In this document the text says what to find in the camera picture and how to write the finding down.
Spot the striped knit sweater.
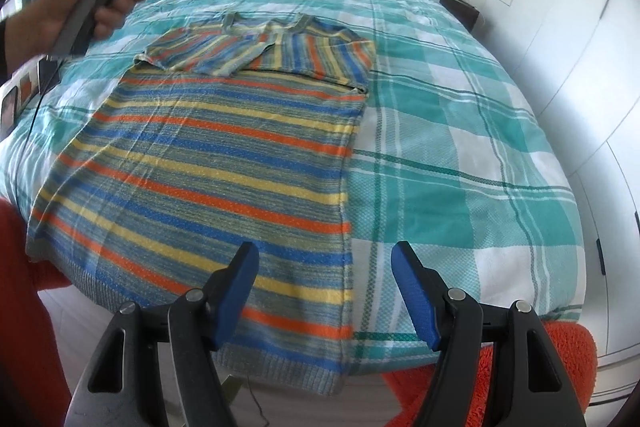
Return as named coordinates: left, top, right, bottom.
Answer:
left=26, top=13, right=376, bottom=395

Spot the person's left hand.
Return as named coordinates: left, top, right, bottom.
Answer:
left=4, top=0, right=151, bottom=73

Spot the orange fleece trouser leg left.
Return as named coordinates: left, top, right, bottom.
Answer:
left=1, top=200, right=70, bottom=426

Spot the patterned cushion at bedside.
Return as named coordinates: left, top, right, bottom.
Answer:
left=1, top=56, right=64, bottom=140

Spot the teal plaid bed cover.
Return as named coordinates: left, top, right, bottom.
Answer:
left=1, top=0, right=586, bottom=375

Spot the dark bedside table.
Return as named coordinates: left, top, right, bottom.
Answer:
left=440, top=0, right=480, bottom=31

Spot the white wardrobe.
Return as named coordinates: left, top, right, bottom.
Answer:
left=478, top=0, right=639, bottom=413

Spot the yellow green stool frame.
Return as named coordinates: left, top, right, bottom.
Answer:
left=219, top=374, right=244, bottom=405

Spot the thin black cable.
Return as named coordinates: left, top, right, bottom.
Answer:
left=246, top=376, right=271, bottom=427

